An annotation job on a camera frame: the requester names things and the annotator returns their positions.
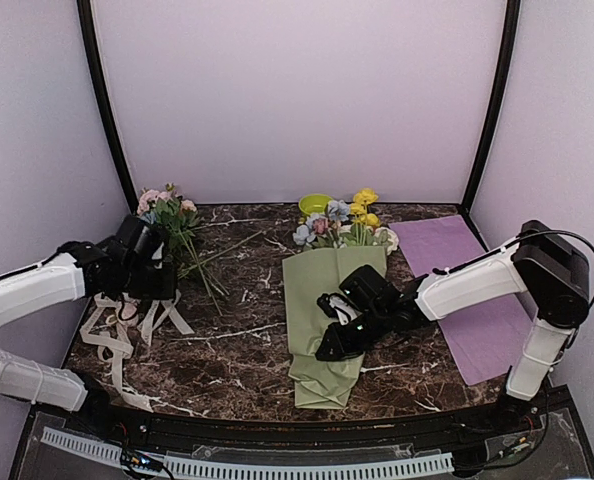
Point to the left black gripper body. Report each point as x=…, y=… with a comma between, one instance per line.
x=139, y=286

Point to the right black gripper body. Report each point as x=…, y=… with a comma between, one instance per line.
x=354, y=343

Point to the white and red flower stem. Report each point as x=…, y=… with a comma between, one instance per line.
x=387, y=239

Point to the peach and green wrapping paper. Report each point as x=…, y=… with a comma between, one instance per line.
x=306, y=276

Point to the blue fake flower stem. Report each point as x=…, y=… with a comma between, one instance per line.
x=324, y=230

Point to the yellow fake flower stem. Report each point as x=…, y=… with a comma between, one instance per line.
x=364, y=222

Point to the cream printed ribbon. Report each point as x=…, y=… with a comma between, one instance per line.
x=160, y=311

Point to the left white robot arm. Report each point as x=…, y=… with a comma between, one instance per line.
x=54, y=280

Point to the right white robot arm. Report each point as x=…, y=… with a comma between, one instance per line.
x=539, y=261

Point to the blue fake flower on table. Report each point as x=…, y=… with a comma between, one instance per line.
x=149, y=217

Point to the pink fake flower bunch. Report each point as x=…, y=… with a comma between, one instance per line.
x=180, y=218

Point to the purple wrapping paper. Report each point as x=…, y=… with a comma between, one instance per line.
x=486, y=338

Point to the green plastic bowl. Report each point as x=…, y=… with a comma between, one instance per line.
x=314, y=203

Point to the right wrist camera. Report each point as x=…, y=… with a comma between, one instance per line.
x=337, y=307

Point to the black front rail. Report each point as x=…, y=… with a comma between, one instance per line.
x=461, y=429

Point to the white slotted cable duct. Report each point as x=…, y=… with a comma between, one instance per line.
x=177, y=466

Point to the right black frame post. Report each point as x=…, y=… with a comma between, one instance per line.
x=498, y=88

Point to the black frame post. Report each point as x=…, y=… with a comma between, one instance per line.
x=103, y=101
x=498, y=88

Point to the left black frame post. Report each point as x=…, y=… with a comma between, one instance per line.
x=103, y=101

